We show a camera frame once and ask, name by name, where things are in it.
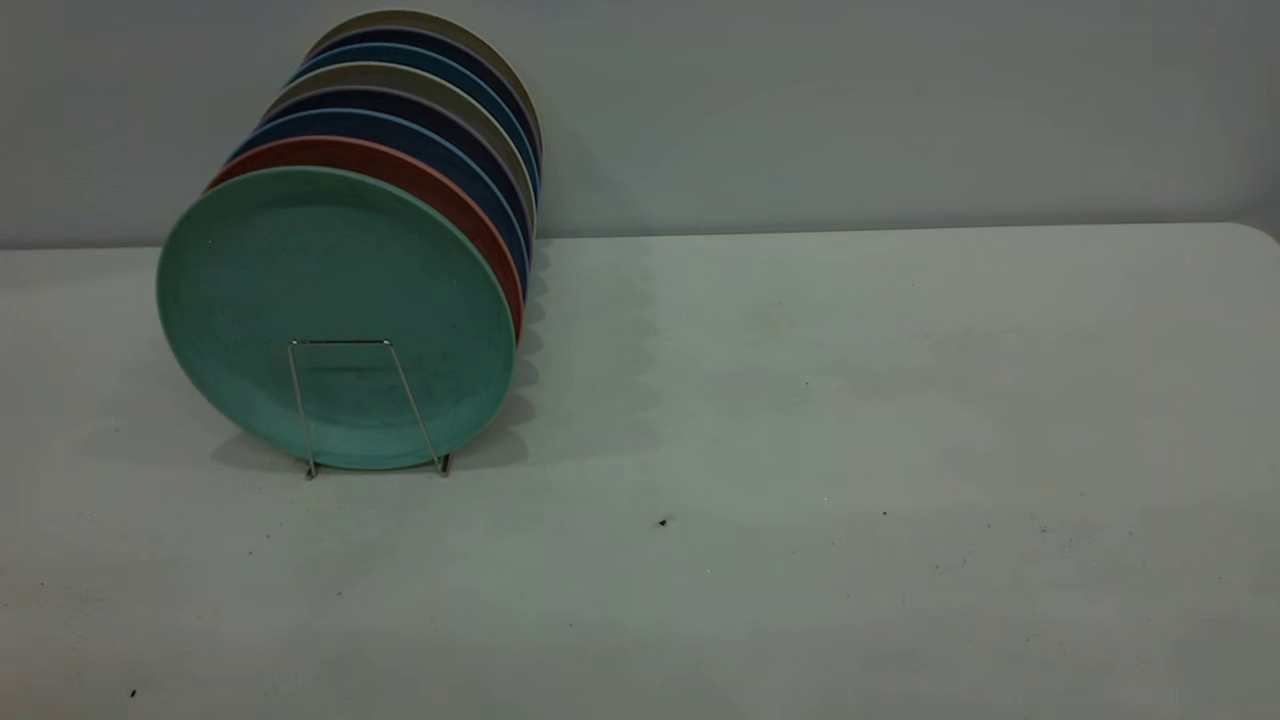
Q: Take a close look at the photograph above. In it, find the purple plate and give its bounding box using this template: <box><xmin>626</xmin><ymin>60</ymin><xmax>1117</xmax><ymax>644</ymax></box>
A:
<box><xmin>261</xmin><ymin>85</ymin><xmax>536</xmax><ymax>253</ymax></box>
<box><xmin>307</xmin><ymin>25</ymin><xmax>543</xmax><ymax>163</ymax></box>

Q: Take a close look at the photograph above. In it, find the pink plate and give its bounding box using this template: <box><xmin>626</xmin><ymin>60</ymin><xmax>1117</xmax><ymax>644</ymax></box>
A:
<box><xmin>204</xmin><ymin>136</ymin><xmax>527</xmax><ymax>345</ymax></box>

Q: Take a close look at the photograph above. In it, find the blue plate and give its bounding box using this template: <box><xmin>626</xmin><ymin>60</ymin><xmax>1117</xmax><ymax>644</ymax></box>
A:
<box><xmin>287</xmin><ymin>41</ymin><xmax>542</xmax><ymax>193</ymax></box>
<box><xmin>227</xmin><ymin>107</ymin><xmax>532</xmax><ymax>293</ymax></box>

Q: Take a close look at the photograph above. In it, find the green plate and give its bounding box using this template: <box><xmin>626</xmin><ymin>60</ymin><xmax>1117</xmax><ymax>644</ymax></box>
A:
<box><xmin>156</xmin><ymin>165</ymin><xmax>518</xmax><ymax>472</ymax></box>

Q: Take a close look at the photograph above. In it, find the cream plate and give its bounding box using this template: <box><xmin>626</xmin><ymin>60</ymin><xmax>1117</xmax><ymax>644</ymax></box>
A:
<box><xmin>264</xmin><ymin>61</ymin><xmax>539</xmax><ymax>217</ymax></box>
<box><xmin>304</xmin><ymin>9</ymin><xmax>545</xmax><ymax>153</ymax></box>

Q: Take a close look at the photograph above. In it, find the wire dish rack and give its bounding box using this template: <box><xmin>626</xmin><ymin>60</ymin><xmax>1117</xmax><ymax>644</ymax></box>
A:
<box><xmin>287</xmin><ymin>338</ymin><xmax>453</xmax><ymax>481</ymax></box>

